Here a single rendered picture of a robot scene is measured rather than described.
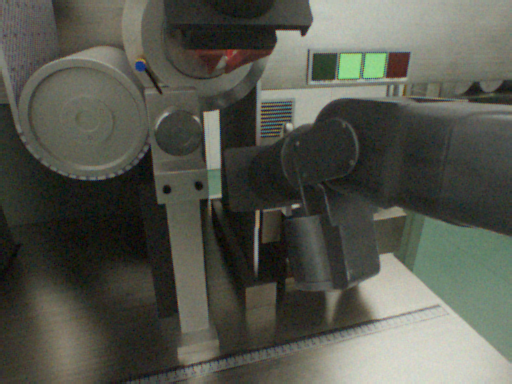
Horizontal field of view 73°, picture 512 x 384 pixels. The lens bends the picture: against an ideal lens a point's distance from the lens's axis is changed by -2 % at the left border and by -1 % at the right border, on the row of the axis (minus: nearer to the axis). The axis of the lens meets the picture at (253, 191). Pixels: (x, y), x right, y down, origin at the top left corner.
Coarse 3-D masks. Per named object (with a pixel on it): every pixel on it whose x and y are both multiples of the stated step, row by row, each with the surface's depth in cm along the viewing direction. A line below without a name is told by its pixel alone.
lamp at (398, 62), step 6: (390, 54) 76; (396, 54) 76; (402, 54) 76; (408, 54) 77; (390, 60) 76; (396, 60) 77; (402, 60) 77; (408, 60) 77; (390, 66) 77; (396, 66) 77; (402, 66) 78; (390, 72) 77; (396, 72) 78; (402, 72) 78
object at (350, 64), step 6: (342, 54) 73; (348, 54) 73; (354, 54) 73; (360, 54) 74; (342, 60) 73; (348, 60) 74; (354, 60) 74; (360, 60) 74; (342, 66) 74; (348, 66) 74; (354, 66) 74; (342, 72) 74; (348, 72) 75; (354, 72) 75; (342, 78) 75; (348, 78) 75
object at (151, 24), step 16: (160, 0) 32; (144, 16) 32; (160, 16) 32; (144, 32) 32; (160, 32) 33; (144, 48) 33; (160, 48) 33; (160, 64) 34; (176, 80) 35; (192, 80) 35; (208, 80) 36; (224, 80) 36; (240, 80) 37; (208, 96) 36
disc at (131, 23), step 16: (128, 0) 31; (144, 0) 32; (128, 16) 32; (128, 32) 32; (128, 48) 33; (256, 64) 37; (144, 80) 35; (160, 80) 35; (256, 80) 38; (224, 96) 37; (240, 96) 38
